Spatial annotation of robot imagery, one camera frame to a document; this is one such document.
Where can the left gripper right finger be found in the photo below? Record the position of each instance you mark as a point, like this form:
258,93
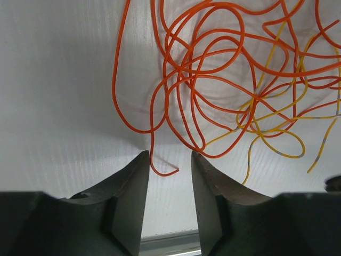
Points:
235,220

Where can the aluminium mounting rail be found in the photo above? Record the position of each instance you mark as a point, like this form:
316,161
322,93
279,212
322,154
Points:
182,243

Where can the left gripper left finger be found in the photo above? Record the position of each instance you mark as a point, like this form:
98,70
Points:
105,219

